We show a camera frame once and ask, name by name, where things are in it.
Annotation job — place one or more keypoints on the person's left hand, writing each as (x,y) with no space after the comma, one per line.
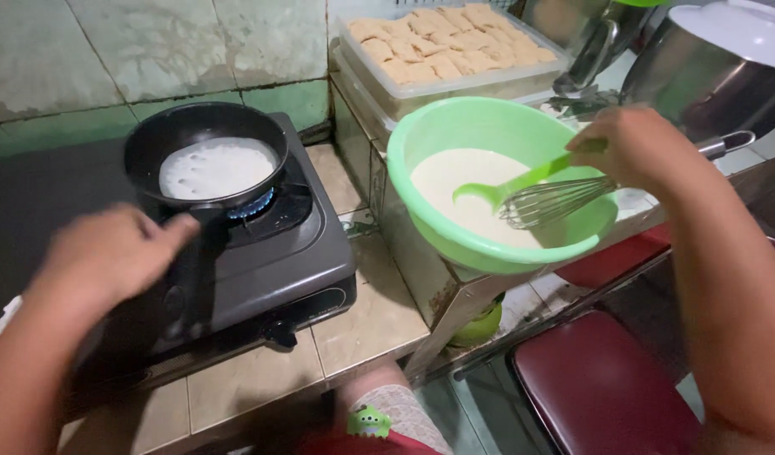
(109,253)

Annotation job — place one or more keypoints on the person's right hand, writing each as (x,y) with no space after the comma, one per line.
(640,148)

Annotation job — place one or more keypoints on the person's left fingers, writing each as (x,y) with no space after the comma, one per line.
(182,229)

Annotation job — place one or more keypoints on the person's right fingers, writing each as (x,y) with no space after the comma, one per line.
(588,158)

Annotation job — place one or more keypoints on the green plastic ladle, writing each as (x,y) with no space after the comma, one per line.
(520,181)

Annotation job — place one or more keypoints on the white crepe batter round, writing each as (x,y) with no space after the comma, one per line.
(217,167)

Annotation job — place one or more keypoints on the black frying pan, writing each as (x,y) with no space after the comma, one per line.
(172,126)

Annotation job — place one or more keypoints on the red cushioned stool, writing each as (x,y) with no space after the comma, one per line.
(615,259)

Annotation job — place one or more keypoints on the light green plastic bowl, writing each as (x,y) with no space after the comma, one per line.
(488,123)

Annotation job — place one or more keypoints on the grey gas stove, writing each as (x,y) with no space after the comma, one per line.
(299,253)

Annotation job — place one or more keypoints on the large steel pot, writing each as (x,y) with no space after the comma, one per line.
(697,82)

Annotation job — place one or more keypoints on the black stove knob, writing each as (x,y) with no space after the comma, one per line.
(281,332)

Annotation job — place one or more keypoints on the clear plastic container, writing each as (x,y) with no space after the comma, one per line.
(362,101)
(463,85)

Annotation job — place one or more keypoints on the pile of folded pastries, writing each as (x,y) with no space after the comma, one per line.
(450,44)

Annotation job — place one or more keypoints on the white pot lid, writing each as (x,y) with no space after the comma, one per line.
(735,28)

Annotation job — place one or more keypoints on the green gas cylinder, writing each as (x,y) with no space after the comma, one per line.
(479,325)

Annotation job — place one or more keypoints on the dark red stool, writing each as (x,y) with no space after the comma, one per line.
(596,385)

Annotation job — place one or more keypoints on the patterned shorts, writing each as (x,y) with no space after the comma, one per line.
(400,411)

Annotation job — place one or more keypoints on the red shirt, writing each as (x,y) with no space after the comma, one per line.
(368,445)

